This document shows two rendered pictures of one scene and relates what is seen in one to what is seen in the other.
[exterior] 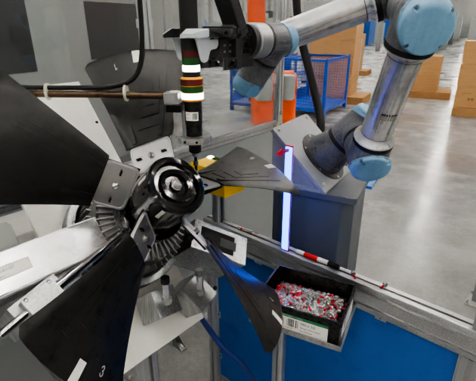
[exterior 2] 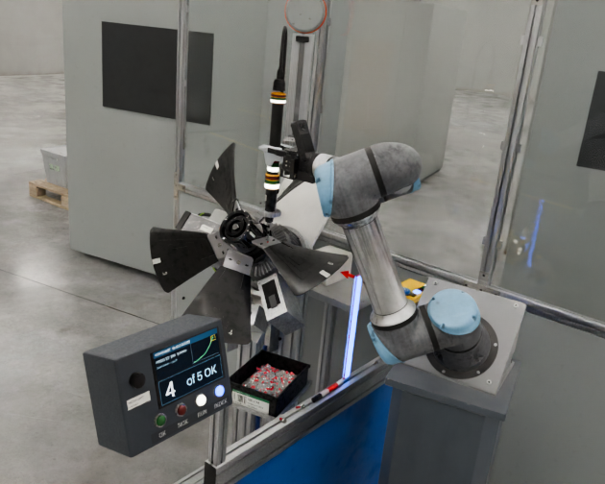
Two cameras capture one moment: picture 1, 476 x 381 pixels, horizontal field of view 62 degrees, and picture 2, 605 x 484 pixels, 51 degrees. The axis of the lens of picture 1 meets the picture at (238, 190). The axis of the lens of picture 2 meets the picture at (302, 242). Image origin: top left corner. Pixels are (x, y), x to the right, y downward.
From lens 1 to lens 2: 2.00 m
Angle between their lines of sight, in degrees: 80
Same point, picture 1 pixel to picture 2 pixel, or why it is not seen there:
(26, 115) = (229, 164)
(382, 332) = (272, 466)
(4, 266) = (205, 226)
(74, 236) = not seen: hidden behind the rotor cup
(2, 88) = (229, 151)
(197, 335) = not seen: outside the picture
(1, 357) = (313, 345)
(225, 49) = (287, 164)
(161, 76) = not seen: hidden behind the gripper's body
